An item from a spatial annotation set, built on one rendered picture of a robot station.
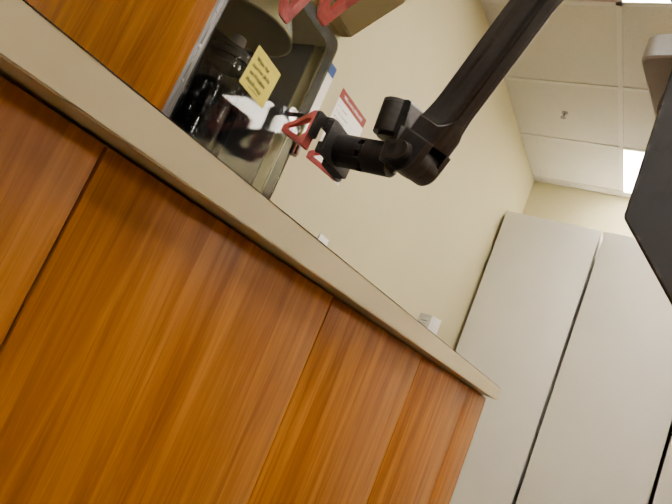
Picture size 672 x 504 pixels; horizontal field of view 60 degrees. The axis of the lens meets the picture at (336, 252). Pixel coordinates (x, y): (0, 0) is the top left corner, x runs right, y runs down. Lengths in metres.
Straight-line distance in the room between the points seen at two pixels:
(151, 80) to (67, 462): 0.45
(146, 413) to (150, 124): 0.30
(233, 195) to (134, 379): 0.21
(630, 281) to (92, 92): 3.53
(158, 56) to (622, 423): 3.23
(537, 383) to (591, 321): 0.48
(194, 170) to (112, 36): 0.39
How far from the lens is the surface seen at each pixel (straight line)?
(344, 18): 1.20
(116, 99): 0.49
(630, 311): 3.75
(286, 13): 0.61
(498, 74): 0.92
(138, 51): 0.84
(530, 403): 3.68
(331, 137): 0.99
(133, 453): 0.67
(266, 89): 1.05
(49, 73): 0.46
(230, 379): 0.73
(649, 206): 0.33
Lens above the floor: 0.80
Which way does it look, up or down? 10 degrees up
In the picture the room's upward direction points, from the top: 23 degrees clockwise
